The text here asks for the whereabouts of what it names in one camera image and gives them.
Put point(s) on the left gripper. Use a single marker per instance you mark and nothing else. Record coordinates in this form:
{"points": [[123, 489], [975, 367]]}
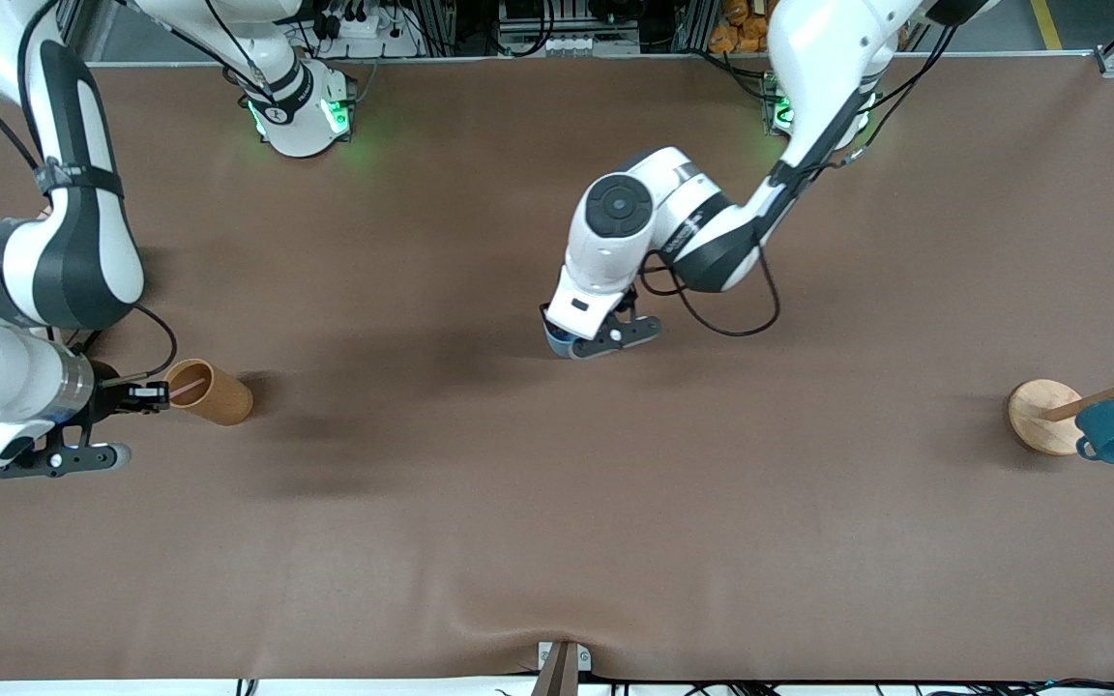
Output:
{"points": [[628, 301]]}

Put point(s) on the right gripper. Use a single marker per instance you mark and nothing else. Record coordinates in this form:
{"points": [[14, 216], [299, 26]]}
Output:
{"points": [[108, 397]]}

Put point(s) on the blue plastic cup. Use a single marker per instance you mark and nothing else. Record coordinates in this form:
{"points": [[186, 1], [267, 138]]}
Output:
{"points": [[562, 345]]}

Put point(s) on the pink-tipped chopstick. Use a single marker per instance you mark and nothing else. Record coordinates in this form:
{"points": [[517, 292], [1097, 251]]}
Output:
{"points": [[188, 389]]}

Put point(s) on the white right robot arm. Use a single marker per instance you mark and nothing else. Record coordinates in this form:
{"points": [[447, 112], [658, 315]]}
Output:
{"points": [[83, 242]]}

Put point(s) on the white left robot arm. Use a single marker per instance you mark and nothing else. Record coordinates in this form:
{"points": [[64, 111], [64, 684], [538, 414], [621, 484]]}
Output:
{"points": [[808, 58]]}

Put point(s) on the brown wooden cylinder holder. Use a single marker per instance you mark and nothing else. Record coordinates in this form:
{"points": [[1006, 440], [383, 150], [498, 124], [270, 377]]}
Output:
{"points": [[219, 394]]}

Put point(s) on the brown table mat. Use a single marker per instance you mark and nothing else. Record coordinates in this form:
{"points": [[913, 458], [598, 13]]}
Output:
{"points": [[557, 503]]}

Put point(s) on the orange snack packets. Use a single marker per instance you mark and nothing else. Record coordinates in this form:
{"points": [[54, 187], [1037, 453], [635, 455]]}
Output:
{"points": [[741, 24]]}

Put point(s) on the white power strip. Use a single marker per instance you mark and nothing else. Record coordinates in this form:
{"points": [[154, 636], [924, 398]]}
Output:
{"points": [[368, 29]]}

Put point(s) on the wooden mug tree stand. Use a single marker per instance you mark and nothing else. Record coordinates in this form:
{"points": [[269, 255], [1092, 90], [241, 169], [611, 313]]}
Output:
{"points": [[1045, 416]]}

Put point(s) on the grey metal camera bracket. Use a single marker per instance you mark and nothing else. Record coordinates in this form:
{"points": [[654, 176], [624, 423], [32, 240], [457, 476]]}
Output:
{"points": [[563, 669]]}

